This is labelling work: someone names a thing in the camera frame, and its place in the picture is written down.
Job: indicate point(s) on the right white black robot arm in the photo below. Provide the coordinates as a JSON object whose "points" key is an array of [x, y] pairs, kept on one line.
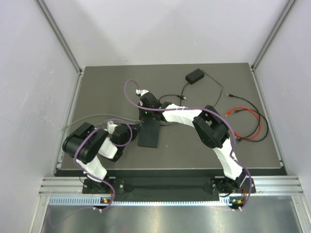
{"points": [[212, 131]]}

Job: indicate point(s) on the grey slotted cable duct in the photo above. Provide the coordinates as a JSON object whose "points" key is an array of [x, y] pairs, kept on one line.
{"points": [[101, 201]]}

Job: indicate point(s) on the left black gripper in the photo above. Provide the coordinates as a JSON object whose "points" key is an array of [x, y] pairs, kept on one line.
{"points": [[134, 127]]}

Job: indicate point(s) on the black power adapter brick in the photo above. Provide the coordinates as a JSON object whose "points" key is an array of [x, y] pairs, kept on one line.
{"points": [[194, 76]]}

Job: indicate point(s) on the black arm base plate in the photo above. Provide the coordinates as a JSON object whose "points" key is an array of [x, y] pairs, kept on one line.
{"points": [[210, 181]]}

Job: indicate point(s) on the aluminium frame rail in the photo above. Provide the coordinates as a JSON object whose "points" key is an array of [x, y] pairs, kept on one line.
{"points": [[262, 185]]}

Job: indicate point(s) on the black network switch box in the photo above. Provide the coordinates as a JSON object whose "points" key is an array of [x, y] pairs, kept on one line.
{"points": [[148, 136]]}

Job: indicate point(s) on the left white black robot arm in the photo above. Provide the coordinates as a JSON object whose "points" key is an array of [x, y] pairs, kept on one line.
{"points": [[87, 143]]}

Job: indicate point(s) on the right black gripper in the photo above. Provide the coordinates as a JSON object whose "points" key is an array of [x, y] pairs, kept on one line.
{"points": [[142, 116]]}

